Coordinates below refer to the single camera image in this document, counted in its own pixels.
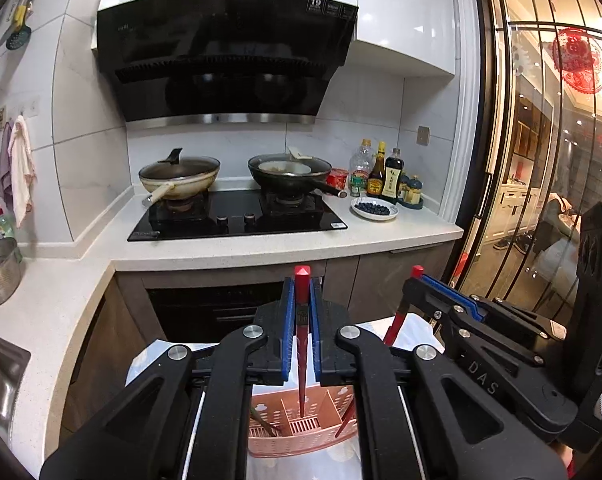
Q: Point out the black gas stove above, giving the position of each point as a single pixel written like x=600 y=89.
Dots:
x=231 y=212

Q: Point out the black range hood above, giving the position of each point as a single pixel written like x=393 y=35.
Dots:
x=226 y=60

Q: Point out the small wall socket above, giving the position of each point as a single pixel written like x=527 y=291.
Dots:
x=1 y=116

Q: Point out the steel kitchen sink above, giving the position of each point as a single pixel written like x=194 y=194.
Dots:
x=1 y=380

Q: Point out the white plate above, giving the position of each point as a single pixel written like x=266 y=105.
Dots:
x=374 y=208

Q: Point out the red paper cut decoration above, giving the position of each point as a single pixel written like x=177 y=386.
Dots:
x=578 y=62

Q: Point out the green dish soap bottle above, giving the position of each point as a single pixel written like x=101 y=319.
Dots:
x=5 y=222

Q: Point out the black wok with lid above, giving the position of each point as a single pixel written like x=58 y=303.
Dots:
x=288 y=172

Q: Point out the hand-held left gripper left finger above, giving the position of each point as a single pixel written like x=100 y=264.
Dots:
x=287 y=340

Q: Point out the brown wall outlet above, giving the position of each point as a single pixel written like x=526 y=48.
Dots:
x=423 y=135

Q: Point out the blue dotted tablecloth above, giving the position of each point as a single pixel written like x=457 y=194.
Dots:
x=421 y=332

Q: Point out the pink perforated utensil holder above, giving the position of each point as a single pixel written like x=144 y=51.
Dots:
x=281 y=444

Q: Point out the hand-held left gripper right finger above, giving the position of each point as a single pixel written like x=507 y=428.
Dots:
x=315 y=340

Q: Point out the green slotted ladle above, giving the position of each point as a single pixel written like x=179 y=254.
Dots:
x=18 y=36

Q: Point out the gold metal spoon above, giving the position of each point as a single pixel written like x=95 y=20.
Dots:
x=266 y=424

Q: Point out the clear oil bottle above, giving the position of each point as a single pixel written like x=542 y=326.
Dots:
x=362 y=167

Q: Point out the purple hanging cloth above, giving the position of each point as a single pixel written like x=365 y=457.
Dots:
x=5 y=165

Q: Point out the glass sliding door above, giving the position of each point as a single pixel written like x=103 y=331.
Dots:
x=546 y=160

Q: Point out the beige wok with glass lid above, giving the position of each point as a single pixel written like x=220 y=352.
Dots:
x=181 y=175

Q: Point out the white hanging towel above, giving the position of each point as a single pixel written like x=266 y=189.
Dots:
x=22 y=170

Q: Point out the dark built-in appliance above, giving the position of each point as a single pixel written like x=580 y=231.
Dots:
x=221 y=305

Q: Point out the small seasoning bottles on tray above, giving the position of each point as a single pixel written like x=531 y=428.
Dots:
x=415 y=191

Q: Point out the yellow capped sauce bottle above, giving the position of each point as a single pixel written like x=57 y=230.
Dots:
x=377 y=172

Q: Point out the red chopstick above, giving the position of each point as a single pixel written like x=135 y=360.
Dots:
x=301 y=360
x=395 y=327

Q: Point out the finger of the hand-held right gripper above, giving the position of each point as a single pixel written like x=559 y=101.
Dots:
x=486 y=365
x=461 y=300

